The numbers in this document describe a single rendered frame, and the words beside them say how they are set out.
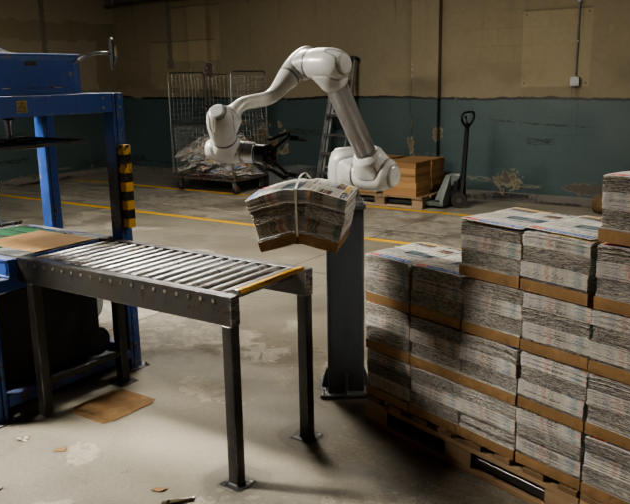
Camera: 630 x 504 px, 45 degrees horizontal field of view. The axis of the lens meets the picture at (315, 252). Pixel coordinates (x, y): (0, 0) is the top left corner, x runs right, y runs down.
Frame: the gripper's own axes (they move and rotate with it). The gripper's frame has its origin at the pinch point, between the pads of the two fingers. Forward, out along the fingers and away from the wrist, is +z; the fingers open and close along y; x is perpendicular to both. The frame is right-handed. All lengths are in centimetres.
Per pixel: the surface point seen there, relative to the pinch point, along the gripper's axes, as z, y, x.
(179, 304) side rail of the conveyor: -42, 59, 28
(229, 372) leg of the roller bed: -17, 81, 39
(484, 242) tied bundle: 75, 25, 13
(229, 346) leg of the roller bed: -18, 70, 39
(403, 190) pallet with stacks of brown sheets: -5, 124, -637
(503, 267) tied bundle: 83, 33, 19
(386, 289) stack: 36, 59, -22
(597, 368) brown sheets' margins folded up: 116, 57, 48
